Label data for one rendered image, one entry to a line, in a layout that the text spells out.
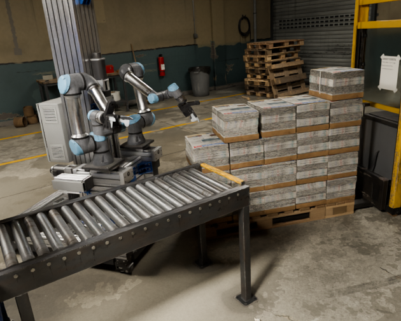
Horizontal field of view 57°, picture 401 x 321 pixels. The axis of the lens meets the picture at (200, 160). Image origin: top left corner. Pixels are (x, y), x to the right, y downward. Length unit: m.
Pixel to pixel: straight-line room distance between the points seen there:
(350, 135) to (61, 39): 2.39
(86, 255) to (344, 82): 2.36
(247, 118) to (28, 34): 6.79
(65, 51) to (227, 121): 1.27
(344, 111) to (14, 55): 7.17
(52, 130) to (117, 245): 1.46
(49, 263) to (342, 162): 2.49
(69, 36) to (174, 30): 7.50
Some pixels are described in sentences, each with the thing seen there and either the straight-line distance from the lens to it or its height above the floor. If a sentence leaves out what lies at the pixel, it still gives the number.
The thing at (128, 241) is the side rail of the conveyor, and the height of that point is 0.74.
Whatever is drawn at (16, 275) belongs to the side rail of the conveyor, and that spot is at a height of 0.78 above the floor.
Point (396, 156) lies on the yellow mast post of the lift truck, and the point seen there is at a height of 0.57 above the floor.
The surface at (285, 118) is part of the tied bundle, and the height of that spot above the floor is 0.97.
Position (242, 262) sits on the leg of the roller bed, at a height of 0.29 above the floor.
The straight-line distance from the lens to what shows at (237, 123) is 2.85.
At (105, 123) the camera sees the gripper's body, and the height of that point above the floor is 1.20.
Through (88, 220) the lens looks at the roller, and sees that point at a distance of 1.97.
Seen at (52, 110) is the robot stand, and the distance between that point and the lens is 2.98.
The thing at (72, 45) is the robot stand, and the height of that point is 1.63.
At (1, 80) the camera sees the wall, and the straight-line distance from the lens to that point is 8.91.
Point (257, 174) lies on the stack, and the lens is 3.04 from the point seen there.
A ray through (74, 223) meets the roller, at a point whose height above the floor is 0.80.
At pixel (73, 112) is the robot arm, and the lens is 2.55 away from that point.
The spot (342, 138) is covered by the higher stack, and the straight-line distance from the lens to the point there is 3.32.
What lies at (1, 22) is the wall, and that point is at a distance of 8.92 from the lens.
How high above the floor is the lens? 1.67
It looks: 19 degrees down
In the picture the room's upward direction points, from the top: 4 degrees counter-clockwise
